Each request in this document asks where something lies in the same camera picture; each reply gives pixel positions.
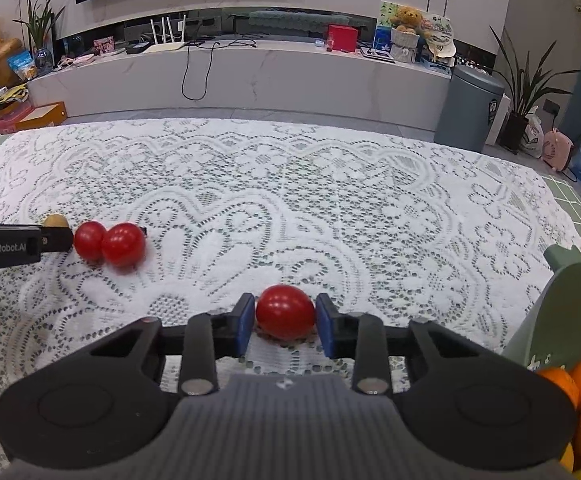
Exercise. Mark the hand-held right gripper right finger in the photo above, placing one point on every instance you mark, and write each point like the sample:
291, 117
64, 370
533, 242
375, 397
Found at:
324, 330

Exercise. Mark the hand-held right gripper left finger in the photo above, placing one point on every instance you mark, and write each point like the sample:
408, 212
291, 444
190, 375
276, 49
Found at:
247, 327

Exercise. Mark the red tomato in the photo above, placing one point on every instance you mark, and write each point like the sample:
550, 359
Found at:
123, 245
89, 241
285, 312

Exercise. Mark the green colander bowl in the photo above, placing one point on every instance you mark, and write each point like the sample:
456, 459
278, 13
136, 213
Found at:
570, 310

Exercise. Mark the small tan round fruit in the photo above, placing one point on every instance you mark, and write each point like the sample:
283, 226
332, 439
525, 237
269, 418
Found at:
56, 221

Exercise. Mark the pink box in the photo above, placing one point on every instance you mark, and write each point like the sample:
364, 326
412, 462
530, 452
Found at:
3, 122

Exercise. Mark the orange cardboard box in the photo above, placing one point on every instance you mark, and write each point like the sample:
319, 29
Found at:
43, 116

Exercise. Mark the white lace tablecloth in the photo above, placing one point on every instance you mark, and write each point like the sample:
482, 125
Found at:
320, 200

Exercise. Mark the yellow-green packets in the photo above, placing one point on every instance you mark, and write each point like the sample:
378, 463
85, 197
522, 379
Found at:
5, 97

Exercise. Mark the blue snack bag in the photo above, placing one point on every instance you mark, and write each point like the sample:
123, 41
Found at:
22, 65

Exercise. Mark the small black box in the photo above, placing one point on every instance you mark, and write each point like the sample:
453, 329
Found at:
138, 48

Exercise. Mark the gold vase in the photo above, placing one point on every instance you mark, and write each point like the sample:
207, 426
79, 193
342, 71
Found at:
3, 62

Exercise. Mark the white router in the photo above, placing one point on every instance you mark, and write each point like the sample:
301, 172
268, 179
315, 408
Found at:
168, 46

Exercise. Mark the pink picture card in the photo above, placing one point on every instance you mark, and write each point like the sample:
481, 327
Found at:
103, 44

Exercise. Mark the green plant in glass vase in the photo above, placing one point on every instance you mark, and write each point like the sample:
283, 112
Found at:
40, 35

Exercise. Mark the white marble media cabinet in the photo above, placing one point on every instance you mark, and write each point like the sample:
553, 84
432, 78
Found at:
295, 85

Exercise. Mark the grey trash bin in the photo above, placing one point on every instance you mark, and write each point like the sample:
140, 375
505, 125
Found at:
467, 110

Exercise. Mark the potted plant in black pot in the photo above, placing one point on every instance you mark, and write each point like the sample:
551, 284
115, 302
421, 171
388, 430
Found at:
512, 130

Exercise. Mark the red box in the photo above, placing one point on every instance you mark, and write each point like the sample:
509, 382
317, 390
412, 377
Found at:
343, 38

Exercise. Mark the white plastic bag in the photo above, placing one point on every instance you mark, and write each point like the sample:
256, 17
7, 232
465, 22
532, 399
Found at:
532, 135

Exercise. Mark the white fabric basket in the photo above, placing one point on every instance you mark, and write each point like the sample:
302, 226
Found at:
404, 47

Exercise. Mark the pink pig-shaped appliance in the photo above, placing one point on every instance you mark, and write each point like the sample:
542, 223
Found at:
558, 149

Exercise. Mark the white floral hat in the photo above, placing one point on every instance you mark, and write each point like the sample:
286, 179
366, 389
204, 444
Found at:
438, 37

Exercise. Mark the brown teddy bear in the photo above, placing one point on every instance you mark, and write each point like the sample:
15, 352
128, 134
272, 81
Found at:
408, 19

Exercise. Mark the wall socket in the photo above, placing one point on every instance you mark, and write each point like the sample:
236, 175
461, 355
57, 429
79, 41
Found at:
550, 107

